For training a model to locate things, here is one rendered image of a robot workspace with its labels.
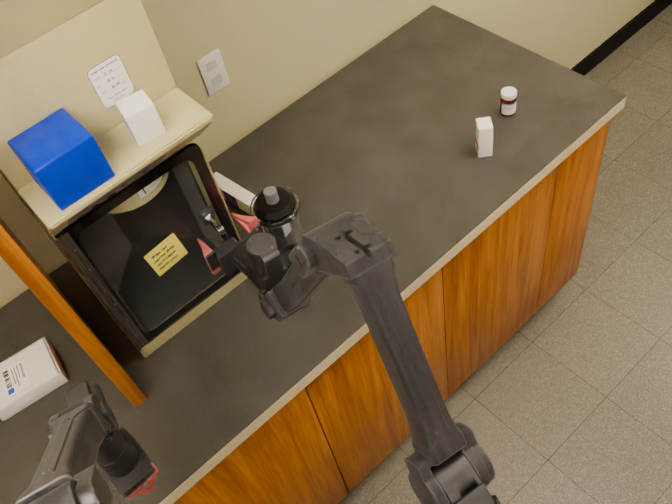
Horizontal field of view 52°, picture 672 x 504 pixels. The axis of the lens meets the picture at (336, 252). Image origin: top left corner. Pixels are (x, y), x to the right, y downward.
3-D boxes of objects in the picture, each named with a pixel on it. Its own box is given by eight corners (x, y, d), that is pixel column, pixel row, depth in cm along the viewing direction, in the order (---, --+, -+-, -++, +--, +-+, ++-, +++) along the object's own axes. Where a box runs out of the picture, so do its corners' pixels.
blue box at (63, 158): (34, 181, 113) (5, 141, 105) (87, 147, 116) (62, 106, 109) (62, 212, 107) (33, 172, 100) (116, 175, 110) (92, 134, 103)
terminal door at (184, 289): (140, 346, 153) (55, 234, 121) (248, 263, 162) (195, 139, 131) (142, 348, 153) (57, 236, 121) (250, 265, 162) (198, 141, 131)
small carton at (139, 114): (128, 130, 117) (114, 102, 112) (155, 116, 118) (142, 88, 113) (139, 146, 114) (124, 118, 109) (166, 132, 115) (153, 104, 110)
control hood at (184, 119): (44, 229, 120) (14, 190, 112) (195, 127, 130) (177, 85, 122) (75, 265, 114) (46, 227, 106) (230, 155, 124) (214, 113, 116)
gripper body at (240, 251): (213, 254, 138) (235, 275, 134) (253, 224, 141) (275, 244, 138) (222, 272, 143) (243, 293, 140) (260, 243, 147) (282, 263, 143)
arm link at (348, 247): (327, 245, 85) (392, 210, 89) (287, 238, 98) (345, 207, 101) (449, 530, 97) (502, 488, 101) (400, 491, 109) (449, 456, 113)
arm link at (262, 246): (271, 323, 132) (309, 302, 135) (264, 286, 123) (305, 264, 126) (240, 283, 139) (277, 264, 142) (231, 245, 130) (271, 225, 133)
